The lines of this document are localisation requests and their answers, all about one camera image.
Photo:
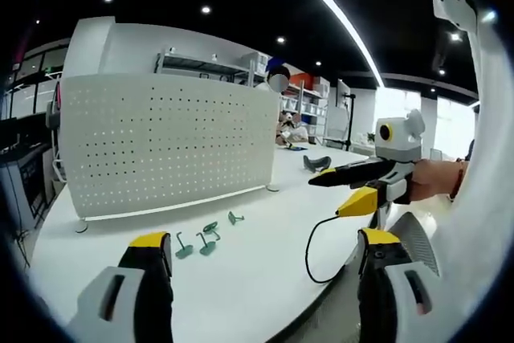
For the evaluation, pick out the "grey office chair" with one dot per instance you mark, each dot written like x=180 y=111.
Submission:
x=52 y=118

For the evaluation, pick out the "white standing board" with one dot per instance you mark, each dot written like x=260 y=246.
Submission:
x=336 y=114

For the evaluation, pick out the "black curved headset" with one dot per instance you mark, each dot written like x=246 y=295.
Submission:
x=311 y=164

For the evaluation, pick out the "grey metal shelf rack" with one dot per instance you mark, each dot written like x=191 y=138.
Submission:
x=201 y=64

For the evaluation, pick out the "person's right hand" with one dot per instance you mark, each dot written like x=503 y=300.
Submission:
x=431 y=180

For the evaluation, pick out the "grey mesh chair back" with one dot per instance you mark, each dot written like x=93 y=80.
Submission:
x=417 y=238

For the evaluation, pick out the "white square column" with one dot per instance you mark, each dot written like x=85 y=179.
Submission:
x=90 y=46

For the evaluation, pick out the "white perforated mounting plate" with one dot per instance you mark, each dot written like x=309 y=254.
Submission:
x=160 y=142

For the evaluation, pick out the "dark side desk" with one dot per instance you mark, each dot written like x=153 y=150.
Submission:
x=24 y=166

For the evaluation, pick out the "green hook assembly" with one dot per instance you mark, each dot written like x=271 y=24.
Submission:
x=206 y=244
x=184 y=248
x=234 y=218
x=210 y=225

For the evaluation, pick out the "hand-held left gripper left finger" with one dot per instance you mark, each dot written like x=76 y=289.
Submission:
x=140 y=278

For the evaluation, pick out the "blue flat object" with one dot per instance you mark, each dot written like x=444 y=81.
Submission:
x=295 y=148

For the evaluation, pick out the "white shelf with bins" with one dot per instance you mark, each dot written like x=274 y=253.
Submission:
x=311 y=98

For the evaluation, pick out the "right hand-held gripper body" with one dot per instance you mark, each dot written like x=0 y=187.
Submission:
x=403 y=142

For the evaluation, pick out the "black tripod stand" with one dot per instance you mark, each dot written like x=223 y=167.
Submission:
x=353 y=118

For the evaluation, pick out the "round ceiling spotlights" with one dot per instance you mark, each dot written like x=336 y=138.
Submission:
x=205 y=9

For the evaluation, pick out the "person's white clothing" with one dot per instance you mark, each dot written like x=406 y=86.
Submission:
x=486 y=158

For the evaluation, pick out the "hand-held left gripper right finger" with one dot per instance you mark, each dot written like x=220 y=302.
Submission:
x=385 y=291

